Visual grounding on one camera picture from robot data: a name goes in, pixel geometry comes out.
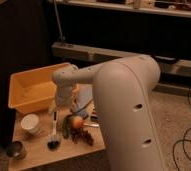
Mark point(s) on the green pepper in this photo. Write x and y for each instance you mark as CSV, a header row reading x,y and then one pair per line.
x,y
65,127

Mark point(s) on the orange peach fruit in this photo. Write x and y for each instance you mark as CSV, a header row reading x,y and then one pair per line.
x,y
77,122

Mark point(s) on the yellow plastic bin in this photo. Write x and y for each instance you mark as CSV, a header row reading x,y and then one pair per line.
x,y
33,90

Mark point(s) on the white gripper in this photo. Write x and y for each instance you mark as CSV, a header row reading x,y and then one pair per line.
x,y
64,96

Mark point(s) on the metal spoon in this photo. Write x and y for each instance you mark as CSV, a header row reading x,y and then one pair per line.
x,y
91,125

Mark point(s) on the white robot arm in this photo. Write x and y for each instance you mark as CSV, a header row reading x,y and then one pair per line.
x,y
120,93

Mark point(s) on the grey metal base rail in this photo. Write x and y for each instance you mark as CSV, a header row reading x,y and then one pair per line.
x,y
168,65

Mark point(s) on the white plastic cup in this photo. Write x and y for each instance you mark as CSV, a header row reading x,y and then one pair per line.
x,y
30,123

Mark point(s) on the metal pole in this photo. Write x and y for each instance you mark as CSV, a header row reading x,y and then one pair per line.
x,y
61,36

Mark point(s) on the dark grape bunch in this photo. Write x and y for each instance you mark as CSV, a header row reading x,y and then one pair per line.
x,y
81,134

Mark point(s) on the wooden shelf board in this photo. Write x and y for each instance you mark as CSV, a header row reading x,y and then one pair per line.
x,y
122,7

